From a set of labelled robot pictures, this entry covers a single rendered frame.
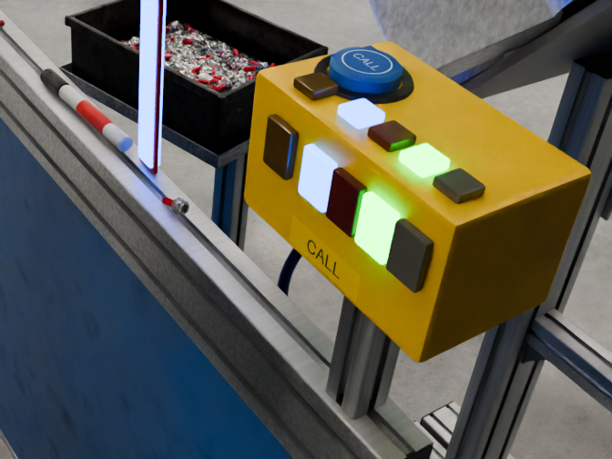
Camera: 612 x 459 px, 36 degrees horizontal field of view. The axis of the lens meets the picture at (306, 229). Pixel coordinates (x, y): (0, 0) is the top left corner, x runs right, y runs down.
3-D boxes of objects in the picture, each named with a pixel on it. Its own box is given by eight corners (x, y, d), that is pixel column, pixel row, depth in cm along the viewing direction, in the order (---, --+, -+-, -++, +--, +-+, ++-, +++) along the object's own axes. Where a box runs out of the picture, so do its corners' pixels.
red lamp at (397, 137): (415, 146, 47) (418, 135, 46) (389, 154, 46) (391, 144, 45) (392, 128, 48) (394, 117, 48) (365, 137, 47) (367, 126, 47)
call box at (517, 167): (542, 322, 53) (599, 167, 47) (411, 389, 48) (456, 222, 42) (362, 178, 63) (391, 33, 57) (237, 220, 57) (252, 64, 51)
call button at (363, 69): (413, 96, 52) (419, 67, 51) (357, 111, 50) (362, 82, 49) (367, 64, 54) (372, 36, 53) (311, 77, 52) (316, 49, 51)
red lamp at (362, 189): (359, 236, 48) (369, 188, 46) (350, 239, 47) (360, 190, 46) (332, 213, 49) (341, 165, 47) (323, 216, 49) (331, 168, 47)
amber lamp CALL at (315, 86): (339, 95, 50) (340, 85, 50) (311, 102, 49) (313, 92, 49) (318, 79, 51) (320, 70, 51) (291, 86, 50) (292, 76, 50)
